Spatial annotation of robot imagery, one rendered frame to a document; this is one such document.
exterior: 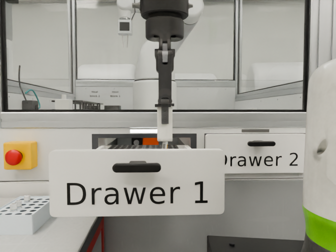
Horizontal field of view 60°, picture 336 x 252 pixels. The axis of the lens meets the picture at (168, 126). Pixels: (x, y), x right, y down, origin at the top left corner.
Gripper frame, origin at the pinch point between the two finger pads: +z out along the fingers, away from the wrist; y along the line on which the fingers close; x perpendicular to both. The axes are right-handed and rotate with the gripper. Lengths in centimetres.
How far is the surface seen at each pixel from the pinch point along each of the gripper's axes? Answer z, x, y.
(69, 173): 7.0, -15.6, 11.9
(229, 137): 6.2, 18.0, -21.2
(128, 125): 2.8, -10.0, -22.1
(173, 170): 6.7, 1.3, 11.3
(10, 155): 9.4, -38.5, -13.7
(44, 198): 17.6, -27.2, -5.8
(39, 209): 16.9, -24.9, 2.7
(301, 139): 7.0, 38.5, -21.8
